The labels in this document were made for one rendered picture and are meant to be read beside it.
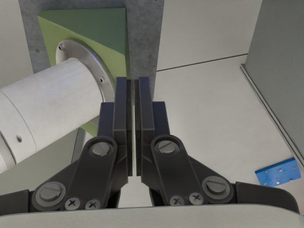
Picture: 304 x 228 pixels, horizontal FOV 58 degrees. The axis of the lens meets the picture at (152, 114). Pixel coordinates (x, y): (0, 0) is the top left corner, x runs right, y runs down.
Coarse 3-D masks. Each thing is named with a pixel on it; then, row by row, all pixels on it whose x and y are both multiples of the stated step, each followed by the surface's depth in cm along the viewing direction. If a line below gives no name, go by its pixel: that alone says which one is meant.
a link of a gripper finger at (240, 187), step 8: (232, 184) 10; (240, 184) 10; (248, 184) 10; (240, 192) 9; (248, 192) 9; (256, 192) 9; (264, 192) 9; (272, 192) 9; (280, 192) 9; (288, 192) 9; (232, 200) 9; (240, 200) 9; (248, 200) 9; (256, 200) 9; (264, 200) 9; (272, 200) 9; (280, 200) 9; (288, 200) 9; (288, 208) 9; (296, 208) 9
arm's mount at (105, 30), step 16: (48, 16) 54; (64, 16) 54; (80, 16) 54; (96, 16) 54; (112, 16) 54; (48, 32) 55; (64, 32) 50; (80, 32) 48; (96, 32) 48; (112, 32) 48; (48, 48) 59; (96, 48) 46; (112, 48) 43; (128, 48) 63; (112, 64) 45; (128, 64) 56; (96, 128) 61
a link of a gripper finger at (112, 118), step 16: (128, 80) 13; (128, 96) 12; (112, 112) 12; (128, 112) 11; (112, 128) 11; (128, 128) 10; (128, 144) 11; (128, 160) 11; (64, 176) 9; (48, 192) 9; (64, 192) 9; (112, 192) 11; (48, 208) 8
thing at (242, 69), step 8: (248, 80) 165; (256, 88) 154; (256, 96) 154; (264, 104) 146; (272, 112) 138; (272, 120) 138; (280, 128) 130; (288, 136) 124; (288, 144) 124; (296, 152) 118; (296, 160) 118
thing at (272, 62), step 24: (264, 0) 144; (288, 0) 122; (264, 24) 145; (288, 24) 123; (264, 48) 145; (288, 48) 123; (264, 72) 146; (288, 72) 124; (264, 96) 147; (288, 96) 124; (288, 120) 124
